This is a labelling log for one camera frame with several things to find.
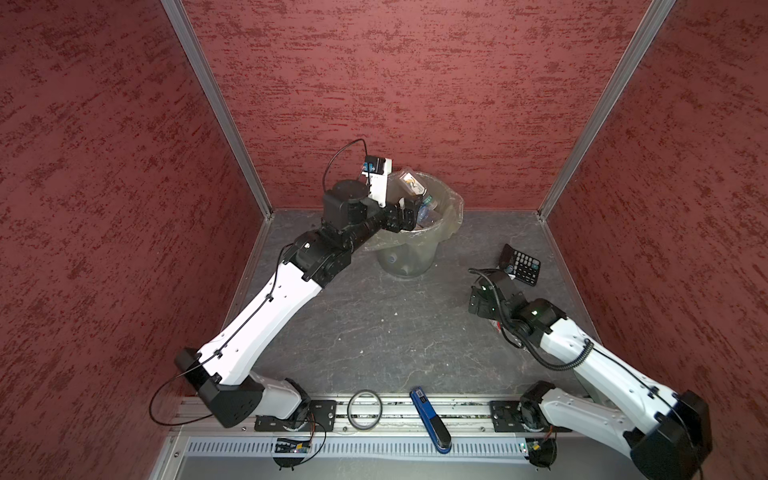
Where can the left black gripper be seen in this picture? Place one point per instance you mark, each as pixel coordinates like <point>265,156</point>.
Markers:
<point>393,223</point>

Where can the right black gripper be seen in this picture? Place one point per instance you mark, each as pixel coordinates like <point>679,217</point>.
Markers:
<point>482,309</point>

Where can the green white label small bottle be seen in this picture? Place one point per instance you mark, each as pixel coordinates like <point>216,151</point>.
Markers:
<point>405,184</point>

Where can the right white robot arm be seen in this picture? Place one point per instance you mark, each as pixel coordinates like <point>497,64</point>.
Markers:
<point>666,435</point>

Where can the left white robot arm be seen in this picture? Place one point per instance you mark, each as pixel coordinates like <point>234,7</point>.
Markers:
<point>221,370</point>

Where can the clear plastic bin liner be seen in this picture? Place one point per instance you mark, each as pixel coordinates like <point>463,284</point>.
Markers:
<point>450,207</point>

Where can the grey plastic waste bin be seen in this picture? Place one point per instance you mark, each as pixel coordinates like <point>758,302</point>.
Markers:
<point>405,261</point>

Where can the black desk calculator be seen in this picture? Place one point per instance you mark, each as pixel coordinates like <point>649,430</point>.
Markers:
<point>519,265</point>

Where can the blue black handheld tool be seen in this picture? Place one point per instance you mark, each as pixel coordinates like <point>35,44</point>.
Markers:
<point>433,423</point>

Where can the right small circuit board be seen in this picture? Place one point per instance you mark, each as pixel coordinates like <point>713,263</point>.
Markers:
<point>541,453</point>

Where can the small circuit board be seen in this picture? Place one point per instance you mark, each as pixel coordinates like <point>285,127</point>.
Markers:
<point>289,453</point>
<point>541,453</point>

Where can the left small circuit board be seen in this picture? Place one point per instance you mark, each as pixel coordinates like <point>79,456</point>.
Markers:
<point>289,453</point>

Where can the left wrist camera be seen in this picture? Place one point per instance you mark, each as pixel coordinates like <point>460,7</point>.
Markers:
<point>377,171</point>

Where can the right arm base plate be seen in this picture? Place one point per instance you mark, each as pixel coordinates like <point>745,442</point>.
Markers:
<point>510,417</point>

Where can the aluminium front rail frame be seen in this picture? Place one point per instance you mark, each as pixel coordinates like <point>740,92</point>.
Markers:
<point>383,428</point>

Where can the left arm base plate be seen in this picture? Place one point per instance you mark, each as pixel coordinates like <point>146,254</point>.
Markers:
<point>320,415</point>

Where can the left corner aluminium post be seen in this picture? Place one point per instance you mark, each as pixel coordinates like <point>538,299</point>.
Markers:
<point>190,43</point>

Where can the corner aluminium post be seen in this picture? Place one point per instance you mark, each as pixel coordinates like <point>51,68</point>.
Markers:
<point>190,43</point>
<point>643,37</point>

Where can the right corner aluminium post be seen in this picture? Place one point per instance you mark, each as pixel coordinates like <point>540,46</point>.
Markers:
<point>643,37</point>

